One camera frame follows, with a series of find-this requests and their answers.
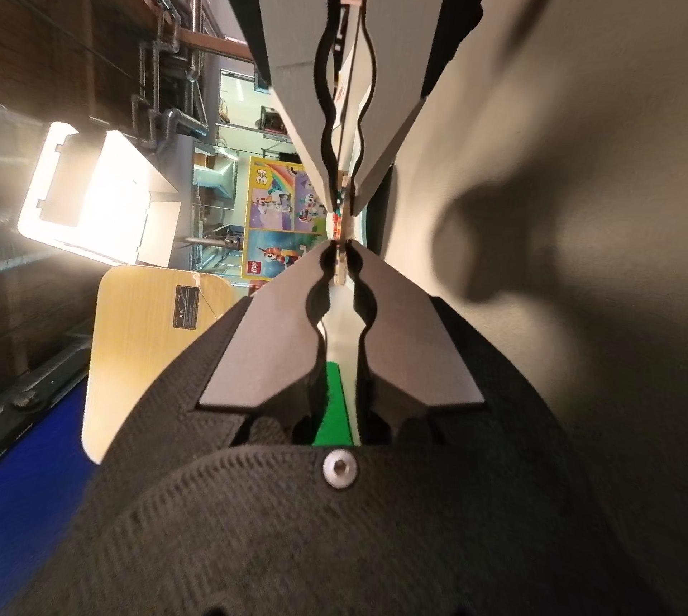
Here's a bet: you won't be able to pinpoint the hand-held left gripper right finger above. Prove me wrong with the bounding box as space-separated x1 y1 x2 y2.
347 242 486 430

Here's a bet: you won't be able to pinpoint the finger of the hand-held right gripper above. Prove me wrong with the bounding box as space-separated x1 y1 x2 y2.
349 0 459 219
250 0 345 213

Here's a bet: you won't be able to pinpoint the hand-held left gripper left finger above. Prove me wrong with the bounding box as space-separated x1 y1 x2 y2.
198 241 342 424

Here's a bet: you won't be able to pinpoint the green lego plate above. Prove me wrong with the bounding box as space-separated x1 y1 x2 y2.
311 361 357 448

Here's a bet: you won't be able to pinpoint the yellow lego box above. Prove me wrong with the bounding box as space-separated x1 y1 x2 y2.
241 156 332 281

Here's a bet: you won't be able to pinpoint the white instruction booklet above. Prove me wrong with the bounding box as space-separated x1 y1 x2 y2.
332 5 378 177

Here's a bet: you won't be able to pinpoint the brown wooden beam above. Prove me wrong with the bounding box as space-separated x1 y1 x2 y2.
176 26 258 64

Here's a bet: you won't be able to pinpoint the light wood board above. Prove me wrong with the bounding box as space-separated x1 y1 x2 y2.
81 265 241 466

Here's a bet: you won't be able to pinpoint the metal ventilation ducts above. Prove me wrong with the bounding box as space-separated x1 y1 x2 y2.
130 0 217 154

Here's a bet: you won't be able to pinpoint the metal extractor hood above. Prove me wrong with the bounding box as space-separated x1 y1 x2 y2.
192 142 241 198

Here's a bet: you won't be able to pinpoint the white softbox light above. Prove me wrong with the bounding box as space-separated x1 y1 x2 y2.
16 120 185 268

